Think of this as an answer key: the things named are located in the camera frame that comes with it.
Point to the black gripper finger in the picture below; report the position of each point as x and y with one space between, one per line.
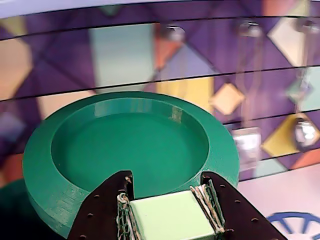
100 212
240 212

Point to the green round lid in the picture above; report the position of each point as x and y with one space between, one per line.
130 150

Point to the blue round burner trivet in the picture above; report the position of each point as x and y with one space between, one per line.
287 222

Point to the metal slotted spatula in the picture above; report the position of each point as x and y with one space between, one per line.
246 147

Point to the metal ladle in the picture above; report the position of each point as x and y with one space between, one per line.
303 130

